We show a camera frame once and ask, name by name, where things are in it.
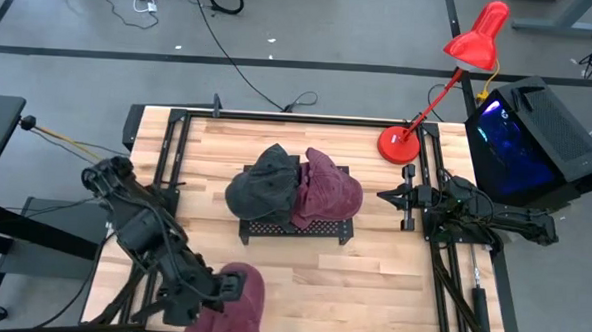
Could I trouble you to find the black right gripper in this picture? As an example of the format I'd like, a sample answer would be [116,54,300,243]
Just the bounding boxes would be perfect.
[375,163,450,234]

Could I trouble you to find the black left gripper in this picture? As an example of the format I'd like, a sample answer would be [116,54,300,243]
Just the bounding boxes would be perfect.
[154,274,232,329]

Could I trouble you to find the black perforated metal riser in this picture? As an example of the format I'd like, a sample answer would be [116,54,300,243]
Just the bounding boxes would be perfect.
[237,161,358,250]

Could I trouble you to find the black gas strut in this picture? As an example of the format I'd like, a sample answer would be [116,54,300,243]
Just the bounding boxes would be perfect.
[466,243,497,332]

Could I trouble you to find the black glass-sided computer tower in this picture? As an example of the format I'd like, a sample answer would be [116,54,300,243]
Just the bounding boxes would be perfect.
[461,72,592,211]

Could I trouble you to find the red desk lamp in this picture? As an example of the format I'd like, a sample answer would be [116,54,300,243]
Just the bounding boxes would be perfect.
[375,0,511,170]

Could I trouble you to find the black wheeled stand base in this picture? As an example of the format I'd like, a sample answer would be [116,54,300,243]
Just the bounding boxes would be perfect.
[0,195,111,328]

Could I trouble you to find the grey desk leg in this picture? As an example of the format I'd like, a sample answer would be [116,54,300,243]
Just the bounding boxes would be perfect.
[510,0,592,38]

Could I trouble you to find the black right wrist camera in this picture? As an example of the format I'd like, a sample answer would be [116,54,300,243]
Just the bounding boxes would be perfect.
[414,184,434,209]

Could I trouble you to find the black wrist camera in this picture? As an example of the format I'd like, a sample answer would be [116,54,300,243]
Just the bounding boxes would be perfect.
[414,184,434,209]
[217,271,247,304]

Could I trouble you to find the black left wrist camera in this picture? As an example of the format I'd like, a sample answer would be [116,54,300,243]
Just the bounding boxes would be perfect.
[217,271,247,304]

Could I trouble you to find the black aluminium table frame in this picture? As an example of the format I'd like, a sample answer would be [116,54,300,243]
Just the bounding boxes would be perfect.
[88,87,534,332]

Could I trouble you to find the yellow extension cord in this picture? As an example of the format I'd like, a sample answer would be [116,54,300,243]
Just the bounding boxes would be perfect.
[475,57,502,104]

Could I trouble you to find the long black floor cable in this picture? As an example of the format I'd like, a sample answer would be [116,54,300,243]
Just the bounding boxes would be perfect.
[185,0,324,116]

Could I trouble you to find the yellow hanging cable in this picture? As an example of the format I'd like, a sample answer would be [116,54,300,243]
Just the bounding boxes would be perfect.
[18,115,109,162]

